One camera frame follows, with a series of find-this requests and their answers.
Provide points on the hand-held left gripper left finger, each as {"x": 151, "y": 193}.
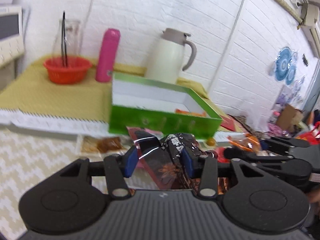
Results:
{"x": 131, "y": 162}

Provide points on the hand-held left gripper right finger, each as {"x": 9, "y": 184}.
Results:
{"x": 188, "y": 163}

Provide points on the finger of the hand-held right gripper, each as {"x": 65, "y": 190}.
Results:
{"x": 250, "y": 156}
{"x": 285, "y": 142}

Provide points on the orange snack packet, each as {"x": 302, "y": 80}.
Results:
{"x": 190, "y": 112}
{"x": 245, "y": 142}

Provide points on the dark floral snack packet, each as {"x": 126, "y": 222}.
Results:
{"x": 167, "y": 155}

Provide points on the yellow jelly cup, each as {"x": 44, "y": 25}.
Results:
{"x": 211, "y": 141}

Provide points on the green cardboard box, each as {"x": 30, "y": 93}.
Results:
{"x": 150, "y": 122}

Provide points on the clear packet of brown snacks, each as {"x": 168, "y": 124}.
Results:
{"x": 110, "y": 143}

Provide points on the brown cardboard box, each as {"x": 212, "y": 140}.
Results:
{"x": 288, "y": 117}

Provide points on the red snack packet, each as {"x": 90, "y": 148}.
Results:
{"x": 220, "y": 155}

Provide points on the dark patterned cloth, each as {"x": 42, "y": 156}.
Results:
{"x": 246, "y": 123}

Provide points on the red envelope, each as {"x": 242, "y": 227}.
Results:
{"x": 228, "y": 125}

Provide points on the flat orange snack packet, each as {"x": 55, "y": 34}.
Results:
{"x": 190, "y": 112}

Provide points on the beige patterned mat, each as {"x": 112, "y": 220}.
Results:
{"x": 30, "y": 160}

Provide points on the white thermal carafe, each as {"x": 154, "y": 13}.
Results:
{"x": 165, "y": 57}

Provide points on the pink thermos bottle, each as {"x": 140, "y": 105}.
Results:
{"x": 107, "y": 55}

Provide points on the orange plastic basket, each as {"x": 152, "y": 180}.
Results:
{"x": 66, "y": 72}

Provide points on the yellow and white cloth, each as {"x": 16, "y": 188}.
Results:
{"x": 37, "y": 95}

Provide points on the white air conditioner unit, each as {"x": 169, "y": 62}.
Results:
{"x": 311, "y": 16}

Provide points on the clear glass pitcher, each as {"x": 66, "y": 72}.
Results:
{"x": 73, "y": 37}

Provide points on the thin black utensil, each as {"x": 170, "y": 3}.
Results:
{"x": 63, "y": 35}

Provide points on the white appliance with display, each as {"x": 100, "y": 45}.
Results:
{"x": 10, "y": 25}

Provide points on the blue round wall decoration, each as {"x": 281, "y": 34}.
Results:
{"x": 283, "y": 63}

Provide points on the white wall pipe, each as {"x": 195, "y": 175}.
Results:
{"x": 236, "y": 22}

